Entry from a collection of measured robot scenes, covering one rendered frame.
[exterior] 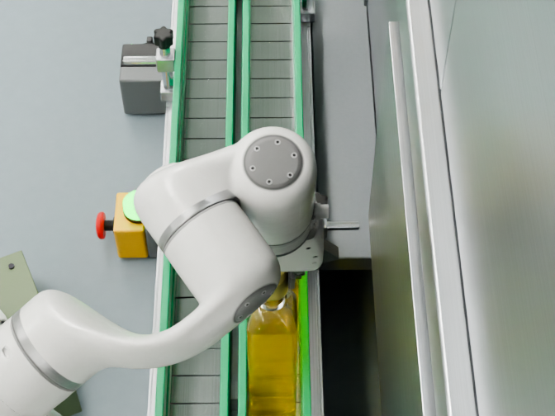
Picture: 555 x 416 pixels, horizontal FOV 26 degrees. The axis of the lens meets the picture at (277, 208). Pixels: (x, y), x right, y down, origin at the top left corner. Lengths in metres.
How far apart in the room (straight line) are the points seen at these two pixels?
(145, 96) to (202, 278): 0.95
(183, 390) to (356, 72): 0.58
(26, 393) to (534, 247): 0.49
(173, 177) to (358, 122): 0.78
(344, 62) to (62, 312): 0.91
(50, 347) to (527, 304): 0.44
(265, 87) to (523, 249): 1.08
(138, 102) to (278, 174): 0.93
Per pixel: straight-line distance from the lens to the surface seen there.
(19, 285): 1.68
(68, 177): 1.87
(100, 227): 1.74
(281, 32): 1.86
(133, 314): 1.71
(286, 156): 0.99
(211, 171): 0.99
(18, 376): 1.03
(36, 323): 1.02
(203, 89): 1.78
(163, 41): 1.68
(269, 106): 1.76
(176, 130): 1.63
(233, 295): 0.96
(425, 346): 1.03
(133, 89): 1.88
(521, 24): 0.75
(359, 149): 1.71
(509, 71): 0.78
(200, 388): 1.50
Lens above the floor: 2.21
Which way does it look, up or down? 54 degrees down
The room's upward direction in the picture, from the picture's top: straight up
